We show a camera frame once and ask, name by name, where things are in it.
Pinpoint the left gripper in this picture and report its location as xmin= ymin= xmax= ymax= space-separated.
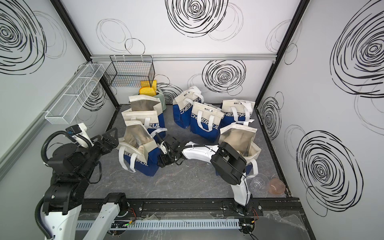
xmin=79 ymin=126 xmax=119 ymax=180

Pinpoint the takeout bag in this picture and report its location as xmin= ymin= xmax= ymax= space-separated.
xmin=219 ymin=123 xmax=262 ymax=180
xmin=122 ymin=95 xmax=168 ymax=138
xmin=190 ymin=102 xmax=224 ymax=142
xmin=220 ymin=99 xmax=255 ymax=128
xmin=173 ymin=86 xmax=204 ymax=129
xmin=118 ymin=120 xmax=167 ymax=177

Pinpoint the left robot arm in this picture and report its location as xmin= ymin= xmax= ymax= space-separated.
xmin=34 ymin=125 xmax=119 ymax=240

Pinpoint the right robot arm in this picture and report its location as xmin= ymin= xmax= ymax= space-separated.
xmin=156 ymin=134 xmax=259 ymax=211

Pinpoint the clear plastic cup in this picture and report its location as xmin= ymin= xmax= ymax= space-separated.
xmin=250 ymin=174 xmax=270 ymax=193

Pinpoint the pink plastic cup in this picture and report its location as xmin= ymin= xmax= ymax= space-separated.
xmin=268 ymin=178 xmax=286 ymax=196

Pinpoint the white wire shelf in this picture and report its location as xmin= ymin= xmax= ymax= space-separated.
xmin=45 ymin=64 xmax=105 ymax=125

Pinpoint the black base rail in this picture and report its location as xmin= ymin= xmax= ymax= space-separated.
xmin=80 ymin=197 xmax=302 ymax=217

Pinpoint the grey cable duct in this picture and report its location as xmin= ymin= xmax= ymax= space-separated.
xmin=74 ymin=218 xmax=241 ymax=232

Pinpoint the black wire basket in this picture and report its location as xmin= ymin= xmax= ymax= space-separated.
xmin=105 ymin=55 xmax=155 ymax=88

